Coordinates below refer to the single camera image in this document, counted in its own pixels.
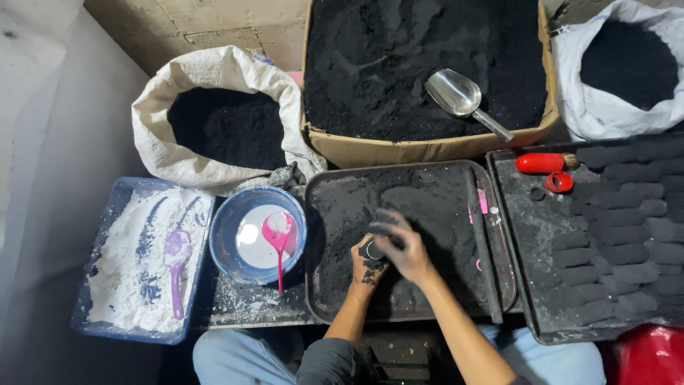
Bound person's left hand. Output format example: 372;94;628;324
350;233;391;293

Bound person's right hand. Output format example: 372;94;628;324
368;209;436;285

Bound dark metal tray black powder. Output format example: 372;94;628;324
304;160;518;325

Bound pink plastic ladle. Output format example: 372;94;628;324
261;211;296;295

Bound black flat stick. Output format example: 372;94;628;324
464;167;504;325

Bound small pink plastic piece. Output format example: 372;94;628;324
468;188;488;224

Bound grey dirty cloth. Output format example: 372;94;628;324
267;161;307;193

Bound blue bowl with white liquid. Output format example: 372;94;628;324
208;185;307;286

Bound black plastic tray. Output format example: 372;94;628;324
486;135;684;345

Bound steel scoop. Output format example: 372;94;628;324
425;68;515;143

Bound cardboard box of black powder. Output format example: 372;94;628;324
300;0;561;170

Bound person's blue jeans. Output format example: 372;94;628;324
192;324;608;385

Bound purple plastic spoon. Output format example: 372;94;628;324
164;229;192;320

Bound blue tray of white powder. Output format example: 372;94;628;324
70;177;216;345

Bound white woven sack black powder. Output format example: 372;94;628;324
550;0;684;142

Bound cream woven sack black powder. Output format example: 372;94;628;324
131;45;328;196

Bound rows of black briquettes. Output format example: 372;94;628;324
550;138;684;325

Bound red plastic stool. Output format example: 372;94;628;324
609;323;684;385

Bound red handled wooden pestle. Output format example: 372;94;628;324
514;152;580;174

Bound red plastic ring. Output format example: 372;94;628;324
544;171;574;194

